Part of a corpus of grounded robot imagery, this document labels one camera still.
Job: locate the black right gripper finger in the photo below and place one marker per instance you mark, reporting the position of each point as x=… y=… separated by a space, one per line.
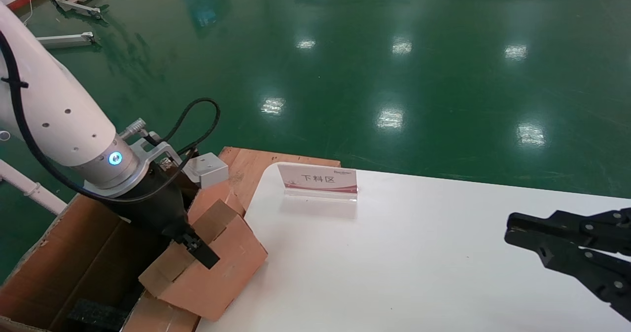
x=586 y=268
x=591 y=223

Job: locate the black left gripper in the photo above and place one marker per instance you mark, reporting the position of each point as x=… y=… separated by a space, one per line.
x=157 y=206

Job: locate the small cardboard box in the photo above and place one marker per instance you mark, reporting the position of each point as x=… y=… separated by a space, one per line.
x=217 y=273

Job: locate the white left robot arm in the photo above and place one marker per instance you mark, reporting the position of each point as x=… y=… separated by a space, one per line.
x=54 y=105

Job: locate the large cardboard box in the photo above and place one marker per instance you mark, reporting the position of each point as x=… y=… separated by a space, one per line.
x=59 y=263

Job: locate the brown wooden board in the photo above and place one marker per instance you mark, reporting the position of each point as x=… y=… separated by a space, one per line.
x=256 y=169

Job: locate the black foam block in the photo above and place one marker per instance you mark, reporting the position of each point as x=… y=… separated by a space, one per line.
x=96 y=317

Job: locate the acrylic sign with Chinese text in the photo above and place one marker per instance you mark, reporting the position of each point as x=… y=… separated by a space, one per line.
x=318 y=179

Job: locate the gray wrist camera box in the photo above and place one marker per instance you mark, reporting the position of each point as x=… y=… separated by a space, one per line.
x=209 y=170

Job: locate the gray metal camera bracket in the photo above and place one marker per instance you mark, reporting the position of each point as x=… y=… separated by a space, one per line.
x=157 y=152

